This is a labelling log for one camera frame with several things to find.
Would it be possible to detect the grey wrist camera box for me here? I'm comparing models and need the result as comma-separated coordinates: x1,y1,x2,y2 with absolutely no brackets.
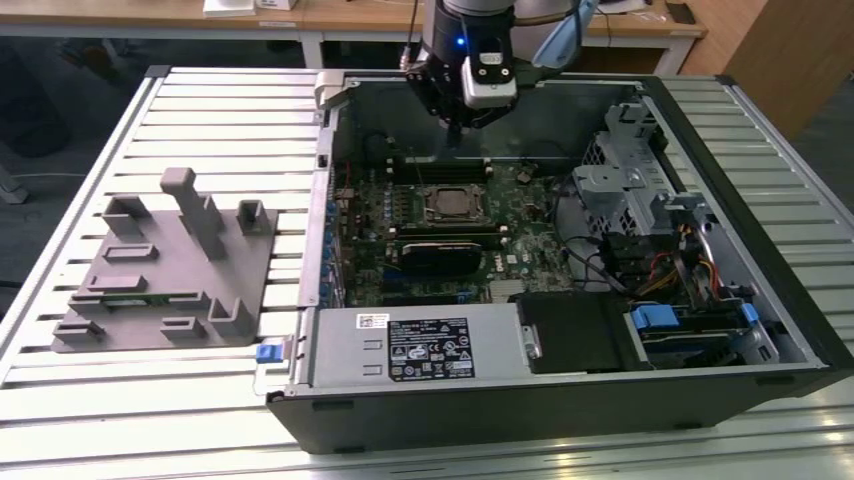
460,48,521,109

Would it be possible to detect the black wire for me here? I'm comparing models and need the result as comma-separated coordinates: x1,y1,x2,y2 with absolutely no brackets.
562,234,633,296

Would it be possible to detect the green RAM stick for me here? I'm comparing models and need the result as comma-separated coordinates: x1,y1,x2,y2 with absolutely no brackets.
103,294,173,306

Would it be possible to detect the silver chipset heat sink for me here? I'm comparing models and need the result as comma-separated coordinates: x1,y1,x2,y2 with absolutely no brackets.
489,279,526,301

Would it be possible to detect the black graphics card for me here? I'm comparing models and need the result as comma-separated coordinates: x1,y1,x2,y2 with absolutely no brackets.
397,239,484,275

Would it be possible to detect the orange yellow wire bundle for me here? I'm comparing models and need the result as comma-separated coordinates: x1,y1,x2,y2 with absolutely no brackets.
637,223,726,301

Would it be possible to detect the wooden cabinet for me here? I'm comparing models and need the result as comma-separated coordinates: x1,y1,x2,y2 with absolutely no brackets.
680,0,854,141

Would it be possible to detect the thin metal locking lever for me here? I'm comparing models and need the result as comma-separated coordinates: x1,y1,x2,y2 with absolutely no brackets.
407,147,430,191

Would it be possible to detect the grey metal drive cage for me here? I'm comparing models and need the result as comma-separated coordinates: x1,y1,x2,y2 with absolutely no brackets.
572,99,670,236

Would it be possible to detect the black RAM slot bank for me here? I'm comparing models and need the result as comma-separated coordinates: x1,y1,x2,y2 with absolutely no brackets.
393,154,489,184

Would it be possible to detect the white chair foot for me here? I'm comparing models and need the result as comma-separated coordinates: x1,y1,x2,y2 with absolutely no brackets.
0,167,30,204

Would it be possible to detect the thin black cable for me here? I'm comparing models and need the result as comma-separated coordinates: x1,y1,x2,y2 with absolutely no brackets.
399,0,426,71

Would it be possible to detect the blue disk carrier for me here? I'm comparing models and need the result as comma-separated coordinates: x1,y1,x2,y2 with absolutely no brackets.
626,303,749,366

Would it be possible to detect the grey power supply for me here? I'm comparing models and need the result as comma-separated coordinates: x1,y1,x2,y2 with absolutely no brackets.
310,303,533,389

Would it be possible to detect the black open PC case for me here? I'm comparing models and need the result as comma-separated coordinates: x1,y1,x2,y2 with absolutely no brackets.
253,67,854,456

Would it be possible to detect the large white box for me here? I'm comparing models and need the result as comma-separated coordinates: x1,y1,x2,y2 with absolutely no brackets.
203,0,259,19

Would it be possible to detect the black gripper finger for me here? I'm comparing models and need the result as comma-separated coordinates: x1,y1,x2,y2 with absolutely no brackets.
406,68,464,147
454,101,514,148

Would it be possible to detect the grey parts rack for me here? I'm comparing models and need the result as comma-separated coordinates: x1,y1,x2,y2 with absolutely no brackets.
51,167,281,355

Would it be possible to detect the black expansion slot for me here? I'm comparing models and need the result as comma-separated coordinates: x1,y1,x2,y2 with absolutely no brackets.
398,224,506,239

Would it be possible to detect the green motherboard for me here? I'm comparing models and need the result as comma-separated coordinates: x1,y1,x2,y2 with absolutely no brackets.
326,159,582,309

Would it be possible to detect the black plastic disk bay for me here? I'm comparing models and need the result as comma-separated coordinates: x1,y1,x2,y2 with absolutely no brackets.
517,292,653,375

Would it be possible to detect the silver CPU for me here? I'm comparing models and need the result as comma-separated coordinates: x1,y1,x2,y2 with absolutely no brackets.
431,189,476,214

